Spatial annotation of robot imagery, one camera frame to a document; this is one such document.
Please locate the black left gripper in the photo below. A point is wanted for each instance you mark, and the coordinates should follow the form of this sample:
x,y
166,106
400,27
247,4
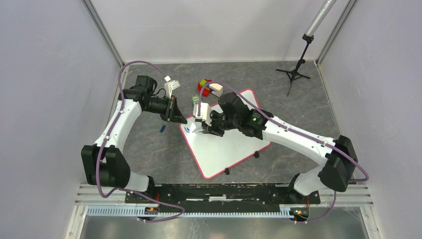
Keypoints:
x,y
173,113

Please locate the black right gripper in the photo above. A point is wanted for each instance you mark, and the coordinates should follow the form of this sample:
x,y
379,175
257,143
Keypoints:
x,y
212,129

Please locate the white board with pink rim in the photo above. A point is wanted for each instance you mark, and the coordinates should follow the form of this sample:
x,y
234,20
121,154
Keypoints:
x,y
214,154

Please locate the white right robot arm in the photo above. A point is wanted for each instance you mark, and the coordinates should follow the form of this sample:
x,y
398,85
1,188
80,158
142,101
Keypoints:
x,y
336,158

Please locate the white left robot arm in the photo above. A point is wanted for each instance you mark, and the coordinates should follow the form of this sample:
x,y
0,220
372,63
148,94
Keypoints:
x,y
103,161

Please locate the green frog toy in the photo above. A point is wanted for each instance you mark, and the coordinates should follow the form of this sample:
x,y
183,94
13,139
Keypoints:
x,y
195,99

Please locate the colourful toy block stack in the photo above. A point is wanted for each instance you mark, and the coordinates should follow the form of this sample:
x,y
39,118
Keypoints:
x,y
212,89

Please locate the black tripod stand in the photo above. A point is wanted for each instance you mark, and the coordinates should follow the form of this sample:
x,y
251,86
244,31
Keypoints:
x,y
308,37

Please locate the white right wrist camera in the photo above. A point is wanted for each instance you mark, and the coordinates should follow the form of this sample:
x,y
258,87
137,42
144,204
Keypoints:
x,y
202,115

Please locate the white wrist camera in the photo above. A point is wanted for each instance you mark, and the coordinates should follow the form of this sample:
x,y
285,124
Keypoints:
x,y
170,86
202,115

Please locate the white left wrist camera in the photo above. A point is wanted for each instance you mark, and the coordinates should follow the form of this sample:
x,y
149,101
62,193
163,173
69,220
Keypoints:
x,y
170,86

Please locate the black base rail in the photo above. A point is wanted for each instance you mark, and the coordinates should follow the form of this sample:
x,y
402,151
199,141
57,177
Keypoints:
x,y
231,198

